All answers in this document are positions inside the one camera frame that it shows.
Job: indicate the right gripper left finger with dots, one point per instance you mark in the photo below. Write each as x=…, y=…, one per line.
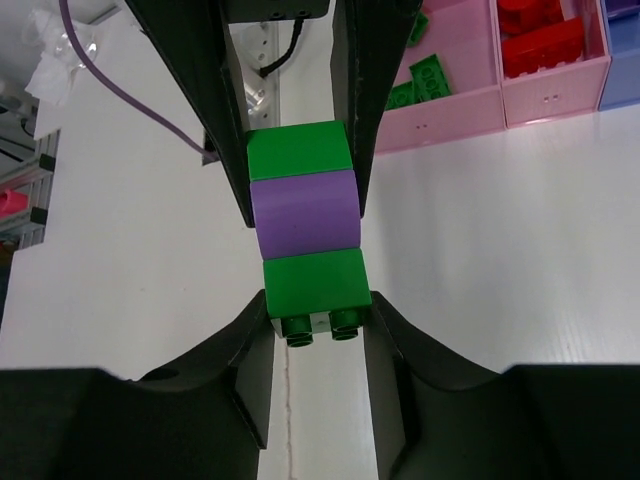
x=203, y=415

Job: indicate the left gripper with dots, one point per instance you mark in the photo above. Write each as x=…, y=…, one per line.
x=194, y=41

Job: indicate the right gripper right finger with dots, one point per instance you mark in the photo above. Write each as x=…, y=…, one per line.
x=438, y=415

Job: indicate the green lego plate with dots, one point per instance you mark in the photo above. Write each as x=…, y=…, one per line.
x=429, y=80

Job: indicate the purple green lego cluster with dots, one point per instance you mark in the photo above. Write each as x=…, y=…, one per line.
x=307, y=217

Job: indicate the red lego brick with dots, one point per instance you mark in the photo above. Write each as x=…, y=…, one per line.
x=545, y=47

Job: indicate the green lego brick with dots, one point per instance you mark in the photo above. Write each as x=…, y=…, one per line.
x=419, y=29

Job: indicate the red flower lego piece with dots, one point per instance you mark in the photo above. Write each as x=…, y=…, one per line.
x=516, y=17

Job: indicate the large pink bin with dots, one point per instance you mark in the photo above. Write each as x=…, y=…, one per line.
x=461, y=35

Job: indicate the small pink bin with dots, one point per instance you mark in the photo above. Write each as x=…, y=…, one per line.
x=567, y=89

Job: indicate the dark blue bin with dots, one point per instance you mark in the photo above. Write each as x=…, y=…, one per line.
x=621, y=23

